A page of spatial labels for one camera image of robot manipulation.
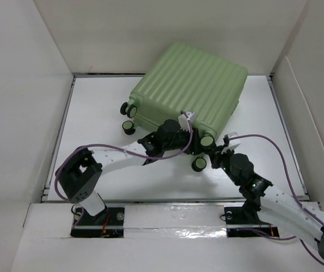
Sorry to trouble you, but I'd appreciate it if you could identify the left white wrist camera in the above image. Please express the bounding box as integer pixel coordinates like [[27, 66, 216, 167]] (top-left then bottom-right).
[[178, 111, 197, 131]]

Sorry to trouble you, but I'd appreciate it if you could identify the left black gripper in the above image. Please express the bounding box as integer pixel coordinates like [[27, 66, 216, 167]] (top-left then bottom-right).
[[163, 125, 208, 156]]

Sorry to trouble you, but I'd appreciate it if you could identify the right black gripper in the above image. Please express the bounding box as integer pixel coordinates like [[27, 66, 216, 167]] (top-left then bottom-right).
[[205, 145, 240, 187]]

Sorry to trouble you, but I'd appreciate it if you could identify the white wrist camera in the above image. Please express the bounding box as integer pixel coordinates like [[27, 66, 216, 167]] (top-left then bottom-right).
[[178, 111, 197, 131], [221, 132, 241, 154]]

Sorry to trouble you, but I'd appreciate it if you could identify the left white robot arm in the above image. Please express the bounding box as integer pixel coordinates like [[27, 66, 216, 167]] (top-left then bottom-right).
[[54, 117, 203, 225]]

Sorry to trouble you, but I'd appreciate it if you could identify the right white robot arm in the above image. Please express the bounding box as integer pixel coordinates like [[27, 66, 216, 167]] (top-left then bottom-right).
[[207, 146, 324, 260]]

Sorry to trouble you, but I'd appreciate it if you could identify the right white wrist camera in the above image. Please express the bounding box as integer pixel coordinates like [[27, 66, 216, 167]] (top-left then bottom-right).
[[221, 132, 241, 154]]

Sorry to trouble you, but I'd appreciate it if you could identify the green hard-shell suitcase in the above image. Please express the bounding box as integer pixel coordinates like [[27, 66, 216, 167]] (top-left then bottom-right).
[[120, 42, 248, 156]]

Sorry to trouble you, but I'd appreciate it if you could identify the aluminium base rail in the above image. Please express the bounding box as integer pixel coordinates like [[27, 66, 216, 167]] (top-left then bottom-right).
[[70, 202, 280, 239]]

